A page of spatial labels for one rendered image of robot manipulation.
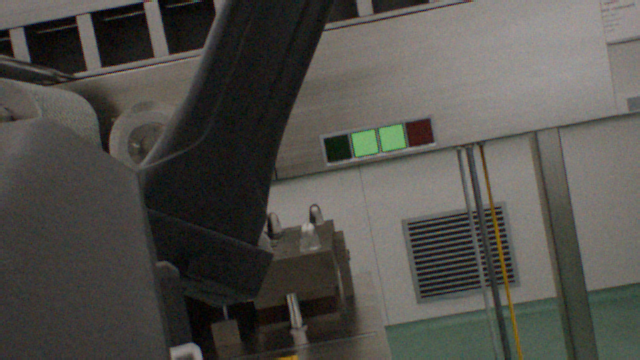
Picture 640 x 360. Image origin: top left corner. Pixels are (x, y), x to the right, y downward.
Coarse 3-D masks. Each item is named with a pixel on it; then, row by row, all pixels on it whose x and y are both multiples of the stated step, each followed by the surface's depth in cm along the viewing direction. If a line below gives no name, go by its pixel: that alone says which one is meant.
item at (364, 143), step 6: (360, 132) 133; (366, 132) 133; (372, 132) 133; (354, 138) 134; (360, 138) 133; (366, 138) 133; (372, 138) 133; (354, 144) 134; (360, 144) 134; (366, 144) 134; (372, 144) 133; (360, 150) 134; (366, 150) 134; (372, 150) 134
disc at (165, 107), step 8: (136, 104) 102; (144, 104) 102; (152, 104) 102; (160, 104) 102; (168, 104) 102; (128, 112) 102; (136, 112) 102; (168, 112) 102; (120, 120) 102; (128, 120) 102; (112, 128) 103; (120, 128) 103; (112, 136) 103; (112, 144) 103; (112, 152) 103; (120, 160) 103
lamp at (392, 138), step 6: (396, 126) 133; (384, 132) 133; (390, 132) 133; (396, 132) 133; (402, 132) 133; (384, 138) 133; (390, 138) 133; (396, 138) 133; (402, 138) 133; (384, 144) 133; (390, 144) 133; (396, 144) 133; (402, 144) 133; (384, 150) 133; (390, 150) 133
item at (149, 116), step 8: (144, 112) 102; (152, 112) 102; (160, 112) 102; (136, 120) 102; (144, 120) 102; (152, 120) 102; (160, 120) 102; (168, 120) 102; (128, 128) 102; (120, 136) 102; (128, 136) 102; (120, 144) 102; (120, 152) 102; (128, 160) 102
